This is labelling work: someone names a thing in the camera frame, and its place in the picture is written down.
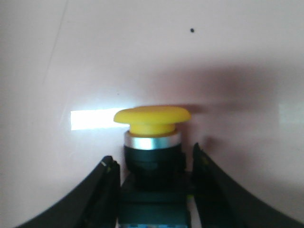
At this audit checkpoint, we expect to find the yellow mushroom push button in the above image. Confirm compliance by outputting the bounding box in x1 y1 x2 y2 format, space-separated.
114 105 191 228

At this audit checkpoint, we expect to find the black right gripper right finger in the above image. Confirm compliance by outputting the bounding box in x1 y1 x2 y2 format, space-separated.
191 143 304 228

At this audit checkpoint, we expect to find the pink plastic bin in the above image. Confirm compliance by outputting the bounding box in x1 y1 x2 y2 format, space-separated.
0 0 304 228

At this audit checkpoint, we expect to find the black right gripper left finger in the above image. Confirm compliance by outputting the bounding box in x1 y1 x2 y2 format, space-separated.
20 156 120 228

